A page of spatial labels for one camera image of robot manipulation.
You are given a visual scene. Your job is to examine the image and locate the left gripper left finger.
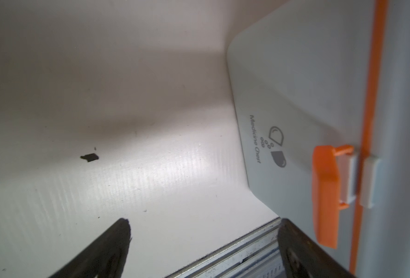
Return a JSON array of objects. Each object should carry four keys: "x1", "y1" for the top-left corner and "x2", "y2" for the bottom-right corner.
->
[{"x1": 51, "y1": 218, "x2": 132, "y2": 278}]

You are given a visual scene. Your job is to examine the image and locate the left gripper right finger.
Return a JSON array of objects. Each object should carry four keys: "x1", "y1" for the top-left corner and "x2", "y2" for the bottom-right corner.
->
[{"x1": 278, "y1": 218, "x2": 354, "y2": 278}]

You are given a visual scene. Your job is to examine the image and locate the blue box orange trim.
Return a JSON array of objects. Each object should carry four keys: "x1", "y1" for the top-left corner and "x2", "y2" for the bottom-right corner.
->
[{"x1": 227, "y1": 1, "x2": 410, "y2": 278}]

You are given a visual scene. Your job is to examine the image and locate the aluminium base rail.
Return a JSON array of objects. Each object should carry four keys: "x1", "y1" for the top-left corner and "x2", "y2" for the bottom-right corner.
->
[{"x1": 168, "y1": 218, "x2": 286, "y2": 278}]

